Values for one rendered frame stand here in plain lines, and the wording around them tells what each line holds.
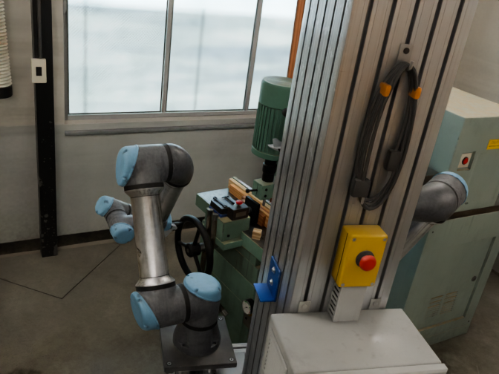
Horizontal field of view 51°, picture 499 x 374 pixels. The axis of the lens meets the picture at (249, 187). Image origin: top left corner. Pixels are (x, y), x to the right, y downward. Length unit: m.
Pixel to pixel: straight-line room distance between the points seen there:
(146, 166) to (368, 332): 0.75
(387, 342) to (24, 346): 2.12
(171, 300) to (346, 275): 0.59
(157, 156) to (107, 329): 1.64
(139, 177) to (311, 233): 0.59
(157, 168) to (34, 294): 1.89
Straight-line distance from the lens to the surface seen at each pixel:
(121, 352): 2.90
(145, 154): 1.54
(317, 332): 1.20
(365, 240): 1.13
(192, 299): 1.57
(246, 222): 2.17
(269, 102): 2.05
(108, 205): 1.93
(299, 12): 3.60
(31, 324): 3.10
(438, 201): 1.56
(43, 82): 3.11
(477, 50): 4.34
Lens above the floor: 1.98
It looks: 25 degrees down
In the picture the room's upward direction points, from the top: 8 degrees clockwise
